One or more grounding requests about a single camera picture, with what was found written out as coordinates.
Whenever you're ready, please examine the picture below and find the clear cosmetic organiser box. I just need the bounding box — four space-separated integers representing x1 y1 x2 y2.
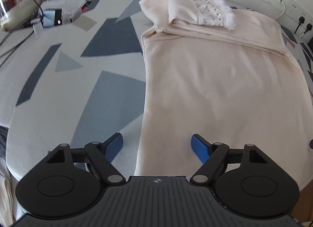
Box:
1 0 37 31

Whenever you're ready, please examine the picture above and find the geometric patterned mat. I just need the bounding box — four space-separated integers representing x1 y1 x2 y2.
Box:
1 0 312 180

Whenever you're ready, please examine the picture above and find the white charging cable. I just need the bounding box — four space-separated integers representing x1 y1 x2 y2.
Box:
272 0 287 21

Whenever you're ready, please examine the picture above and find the white wall socket panel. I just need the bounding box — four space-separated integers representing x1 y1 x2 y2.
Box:
262 0 312 37

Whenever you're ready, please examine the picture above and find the black plug left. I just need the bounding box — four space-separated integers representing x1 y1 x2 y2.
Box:
294 16 305 34

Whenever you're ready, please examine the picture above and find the grey power adapter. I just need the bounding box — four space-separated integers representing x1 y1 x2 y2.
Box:
42 9 63 28

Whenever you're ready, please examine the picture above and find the cream long-sleeve top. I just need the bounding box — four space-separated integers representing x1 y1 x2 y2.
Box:
135 0 312 188

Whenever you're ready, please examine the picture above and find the black plug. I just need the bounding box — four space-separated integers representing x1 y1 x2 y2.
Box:
294 16 305 34
302 23 312 35

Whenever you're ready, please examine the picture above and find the black plug right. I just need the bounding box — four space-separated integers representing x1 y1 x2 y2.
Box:
302 23 312 35

